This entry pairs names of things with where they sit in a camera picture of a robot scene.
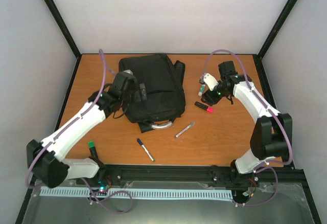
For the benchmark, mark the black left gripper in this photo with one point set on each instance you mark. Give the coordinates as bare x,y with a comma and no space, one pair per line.
138,97

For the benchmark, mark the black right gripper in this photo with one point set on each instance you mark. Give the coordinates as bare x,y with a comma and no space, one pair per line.
211,99

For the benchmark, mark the pink highlighter marker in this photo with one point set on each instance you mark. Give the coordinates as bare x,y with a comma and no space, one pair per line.
204,107

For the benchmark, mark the white glue stick green cap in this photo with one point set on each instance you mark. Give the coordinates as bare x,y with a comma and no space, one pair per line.
201,90

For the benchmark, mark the black student backpack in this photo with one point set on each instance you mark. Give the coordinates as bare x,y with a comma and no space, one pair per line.
163,80

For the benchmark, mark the white pen green tip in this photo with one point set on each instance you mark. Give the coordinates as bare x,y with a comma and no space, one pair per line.
185,129

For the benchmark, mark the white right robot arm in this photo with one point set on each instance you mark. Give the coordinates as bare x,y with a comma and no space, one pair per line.
272,133

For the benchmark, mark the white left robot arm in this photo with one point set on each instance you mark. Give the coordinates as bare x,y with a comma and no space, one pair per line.
47,159

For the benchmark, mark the blue capped pen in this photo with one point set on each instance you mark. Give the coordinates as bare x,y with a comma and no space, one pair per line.
145,149

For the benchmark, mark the green capped black marker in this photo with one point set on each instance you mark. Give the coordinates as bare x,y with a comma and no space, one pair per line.
93,151

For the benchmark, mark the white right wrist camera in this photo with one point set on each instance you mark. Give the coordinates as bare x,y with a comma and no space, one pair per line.
209,80

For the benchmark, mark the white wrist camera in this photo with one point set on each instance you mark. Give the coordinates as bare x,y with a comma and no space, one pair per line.
209,80
129,72

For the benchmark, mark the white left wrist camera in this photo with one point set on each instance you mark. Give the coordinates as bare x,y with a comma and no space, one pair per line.
129,72

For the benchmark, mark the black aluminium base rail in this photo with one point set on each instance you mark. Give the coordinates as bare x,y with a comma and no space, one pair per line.
118,175

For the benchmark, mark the light blue cable duct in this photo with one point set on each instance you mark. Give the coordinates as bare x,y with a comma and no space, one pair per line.
145,194

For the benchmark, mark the black frame post right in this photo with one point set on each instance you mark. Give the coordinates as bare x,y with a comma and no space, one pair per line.
285,12

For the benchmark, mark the black frame post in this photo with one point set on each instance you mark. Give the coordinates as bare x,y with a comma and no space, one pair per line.
285,12
63,27

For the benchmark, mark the black frame post left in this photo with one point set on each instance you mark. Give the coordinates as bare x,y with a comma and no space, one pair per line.
63,27

